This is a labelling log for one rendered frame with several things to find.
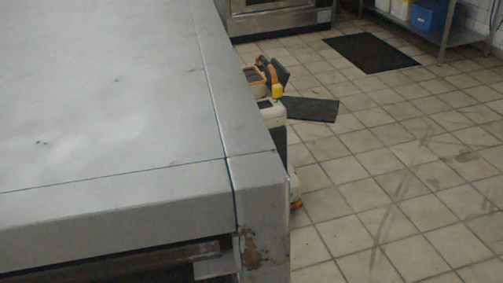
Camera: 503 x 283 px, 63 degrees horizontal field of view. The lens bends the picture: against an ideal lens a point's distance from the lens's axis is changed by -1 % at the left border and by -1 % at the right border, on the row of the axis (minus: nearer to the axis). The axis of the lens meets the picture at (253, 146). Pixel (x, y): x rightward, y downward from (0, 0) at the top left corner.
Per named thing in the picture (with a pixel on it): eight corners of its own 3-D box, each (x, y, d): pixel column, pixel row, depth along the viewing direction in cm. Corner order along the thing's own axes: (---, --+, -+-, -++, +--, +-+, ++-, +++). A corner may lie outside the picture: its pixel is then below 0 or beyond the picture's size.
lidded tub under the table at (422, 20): (406, 23, 504) (409, 2, 490) (438, 18, 515) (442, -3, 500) (426, 33, 474) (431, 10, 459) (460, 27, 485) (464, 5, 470)
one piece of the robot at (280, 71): (260, 87, 269) (273, 55, 259) (280, 112, 241) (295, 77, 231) (244, 83, 264) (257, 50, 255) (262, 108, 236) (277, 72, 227)
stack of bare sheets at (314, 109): (269, 116, 382) (269, 114, 381) (279, 97, 414) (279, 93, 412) (334, 123, 367) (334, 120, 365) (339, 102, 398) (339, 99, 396)
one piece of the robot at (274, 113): (263, 148, 309) (257, 42, 262) (291, 193, 266) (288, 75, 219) (220, 159, 302) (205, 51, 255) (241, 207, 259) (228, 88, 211)
